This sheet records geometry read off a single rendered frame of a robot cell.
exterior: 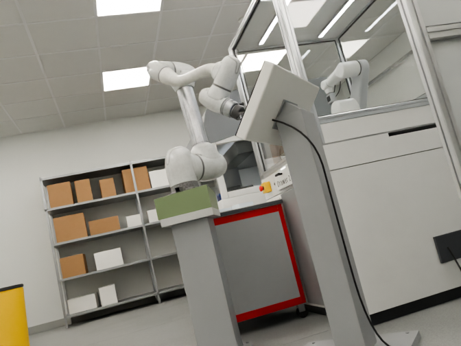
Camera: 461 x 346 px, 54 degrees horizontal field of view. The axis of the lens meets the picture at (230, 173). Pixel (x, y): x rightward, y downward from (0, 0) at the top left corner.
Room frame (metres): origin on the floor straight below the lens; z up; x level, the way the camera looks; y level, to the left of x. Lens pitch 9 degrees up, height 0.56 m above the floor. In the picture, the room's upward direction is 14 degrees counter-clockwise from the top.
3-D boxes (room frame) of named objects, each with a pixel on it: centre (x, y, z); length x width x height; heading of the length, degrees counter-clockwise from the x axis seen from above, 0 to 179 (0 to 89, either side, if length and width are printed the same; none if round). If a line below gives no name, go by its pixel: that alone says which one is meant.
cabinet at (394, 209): (2.94, -0.80, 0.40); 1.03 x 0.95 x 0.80; 16
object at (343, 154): (2.95, -0.80, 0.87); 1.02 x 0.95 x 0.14; 16
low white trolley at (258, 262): (3.17, 0.08, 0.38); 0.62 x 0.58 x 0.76; 16
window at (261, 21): (2.82, -0.36, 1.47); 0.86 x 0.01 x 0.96; 16
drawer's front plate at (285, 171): (2.85, -0.32, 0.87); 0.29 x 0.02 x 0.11; 16
